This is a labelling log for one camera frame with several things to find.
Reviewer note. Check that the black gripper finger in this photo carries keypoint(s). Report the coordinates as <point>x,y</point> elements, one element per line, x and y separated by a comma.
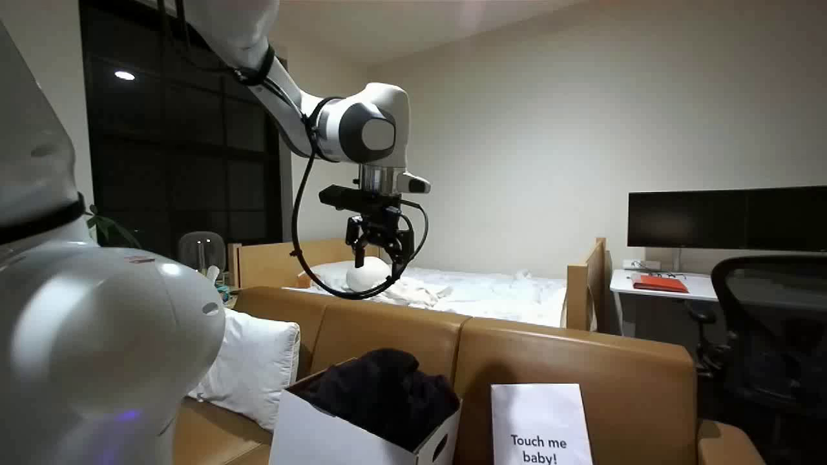
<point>354,247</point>
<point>400,247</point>

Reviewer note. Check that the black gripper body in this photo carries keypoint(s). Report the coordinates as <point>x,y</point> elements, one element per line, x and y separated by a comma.
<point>377,215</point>

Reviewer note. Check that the black garment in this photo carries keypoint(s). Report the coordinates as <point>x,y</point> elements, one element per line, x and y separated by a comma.
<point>369,384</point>

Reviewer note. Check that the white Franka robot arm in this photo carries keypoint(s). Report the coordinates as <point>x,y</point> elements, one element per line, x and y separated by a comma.
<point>85,344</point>

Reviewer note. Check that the brown cardboard box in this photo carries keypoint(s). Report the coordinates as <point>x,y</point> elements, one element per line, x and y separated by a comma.
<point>389,331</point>

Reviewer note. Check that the cardboard box with white front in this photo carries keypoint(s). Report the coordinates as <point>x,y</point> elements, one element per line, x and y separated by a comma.
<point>327,435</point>

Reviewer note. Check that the round white pillow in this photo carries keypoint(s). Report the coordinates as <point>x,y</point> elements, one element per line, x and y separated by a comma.
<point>373,274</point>

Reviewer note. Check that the crumpled white blanket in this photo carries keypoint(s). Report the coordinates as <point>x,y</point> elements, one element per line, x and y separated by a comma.
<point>422,293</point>

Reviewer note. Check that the white bed mattress sheet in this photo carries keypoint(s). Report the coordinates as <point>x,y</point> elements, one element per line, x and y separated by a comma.
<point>500,298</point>

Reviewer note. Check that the white square pillow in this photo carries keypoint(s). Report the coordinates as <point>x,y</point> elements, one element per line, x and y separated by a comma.
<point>249,365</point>

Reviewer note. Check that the white paper sign with text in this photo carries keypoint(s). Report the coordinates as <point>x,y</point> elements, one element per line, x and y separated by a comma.
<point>539,417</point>

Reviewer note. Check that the green houseplant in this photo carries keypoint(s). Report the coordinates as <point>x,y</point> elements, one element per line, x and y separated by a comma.
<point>107,228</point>

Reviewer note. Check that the red book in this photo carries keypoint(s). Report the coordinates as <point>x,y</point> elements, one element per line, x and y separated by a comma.
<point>663,283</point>

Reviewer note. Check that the white desk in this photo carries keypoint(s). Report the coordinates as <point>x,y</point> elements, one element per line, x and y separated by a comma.
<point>663,298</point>

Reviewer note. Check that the black wide monitor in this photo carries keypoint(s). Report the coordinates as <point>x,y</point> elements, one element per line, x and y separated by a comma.
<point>731,221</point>

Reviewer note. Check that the black mesh office chair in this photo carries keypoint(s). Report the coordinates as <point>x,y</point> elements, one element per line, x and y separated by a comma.
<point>775,344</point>

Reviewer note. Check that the dark window with black frame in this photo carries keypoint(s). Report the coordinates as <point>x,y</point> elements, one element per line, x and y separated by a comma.
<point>182,171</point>

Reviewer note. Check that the wooden bed frame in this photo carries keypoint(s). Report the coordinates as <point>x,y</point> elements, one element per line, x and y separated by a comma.
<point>588,293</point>

